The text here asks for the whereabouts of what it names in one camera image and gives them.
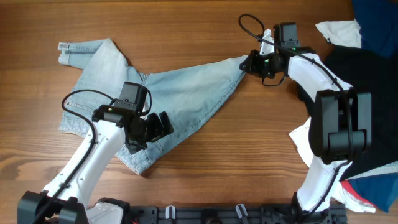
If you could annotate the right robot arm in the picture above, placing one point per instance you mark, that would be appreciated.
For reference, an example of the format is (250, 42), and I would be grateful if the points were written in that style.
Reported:
(312, 201)

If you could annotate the white red garment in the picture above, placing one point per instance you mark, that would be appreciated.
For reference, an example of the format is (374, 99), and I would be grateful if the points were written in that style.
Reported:
(351, 202)

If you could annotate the black garment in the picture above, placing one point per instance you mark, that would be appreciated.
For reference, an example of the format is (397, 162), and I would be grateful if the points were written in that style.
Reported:
(373, 112)

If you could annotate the white garment top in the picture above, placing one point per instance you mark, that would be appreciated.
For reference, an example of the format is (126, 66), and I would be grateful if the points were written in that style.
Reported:
(341, 33)

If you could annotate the dark blue garment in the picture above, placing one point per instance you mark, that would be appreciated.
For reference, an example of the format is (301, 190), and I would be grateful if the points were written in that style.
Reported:
(378, 25)

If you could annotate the blue garment bottom right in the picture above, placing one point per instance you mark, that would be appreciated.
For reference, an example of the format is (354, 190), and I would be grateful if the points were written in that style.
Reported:
(380, 190)

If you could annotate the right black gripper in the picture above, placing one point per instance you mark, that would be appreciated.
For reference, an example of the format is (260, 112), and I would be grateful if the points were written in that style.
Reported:
(251, 66)

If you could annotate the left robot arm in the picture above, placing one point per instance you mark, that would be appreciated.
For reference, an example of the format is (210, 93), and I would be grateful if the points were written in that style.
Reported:
(65, 198)

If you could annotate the light blue denim shorts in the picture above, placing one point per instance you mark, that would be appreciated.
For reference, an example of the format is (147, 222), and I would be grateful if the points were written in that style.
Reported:
(190, 96)

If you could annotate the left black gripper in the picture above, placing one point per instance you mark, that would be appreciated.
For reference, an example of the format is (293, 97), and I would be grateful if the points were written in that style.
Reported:
(157, 129)

